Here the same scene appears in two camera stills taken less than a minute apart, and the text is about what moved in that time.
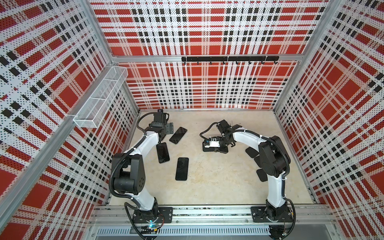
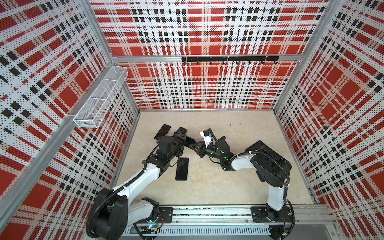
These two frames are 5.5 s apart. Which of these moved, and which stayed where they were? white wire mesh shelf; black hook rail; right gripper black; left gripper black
Moved: right gripper black; left gripper black
Stayed: black hook rail; white wire mesh shelf
